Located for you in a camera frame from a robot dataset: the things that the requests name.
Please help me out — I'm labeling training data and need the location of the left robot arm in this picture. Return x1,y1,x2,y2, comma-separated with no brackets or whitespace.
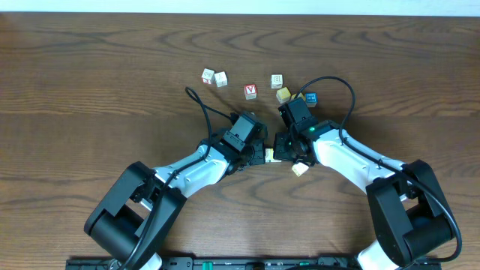
84,112,268,269

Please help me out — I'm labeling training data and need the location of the plain white block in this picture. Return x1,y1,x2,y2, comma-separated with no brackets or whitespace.
214,71,228,87

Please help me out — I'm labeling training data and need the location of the white ladybug block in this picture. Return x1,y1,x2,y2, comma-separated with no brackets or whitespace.
292,162,309,177

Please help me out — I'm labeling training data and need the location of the white block red side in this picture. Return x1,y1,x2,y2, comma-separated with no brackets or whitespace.
201,68,215,85

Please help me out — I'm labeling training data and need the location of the blue top block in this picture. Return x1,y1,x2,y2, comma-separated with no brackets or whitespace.
304,92,318,107

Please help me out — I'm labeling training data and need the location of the white block green side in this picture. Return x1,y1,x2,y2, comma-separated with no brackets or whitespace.
265,148,275,163

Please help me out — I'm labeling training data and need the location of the yellow block letter B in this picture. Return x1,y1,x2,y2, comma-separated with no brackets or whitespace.
290,93,306,102

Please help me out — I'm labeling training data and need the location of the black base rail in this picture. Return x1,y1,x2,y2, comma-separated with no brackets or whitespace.
65,255,443,270

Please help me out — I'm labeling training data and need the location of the yellow block with plane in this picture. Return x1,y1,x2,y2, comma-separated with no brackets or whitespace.
276,87,292,104

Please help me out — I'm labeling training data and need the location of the white block blue X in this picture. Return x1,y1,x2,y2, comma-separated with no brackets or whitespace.
271,74,284,89

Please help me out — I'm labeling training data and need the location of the left black cable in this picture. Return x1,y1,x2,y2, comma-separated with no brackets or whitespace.
115,86,233,270

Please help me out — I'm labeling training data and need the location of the red letter A block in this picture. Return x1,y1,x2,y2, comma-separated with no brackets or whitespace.
244,84,257,100

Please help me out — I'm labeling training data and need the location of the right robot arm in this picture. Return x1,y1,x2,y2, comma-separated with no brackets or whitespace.
273,98,462,269

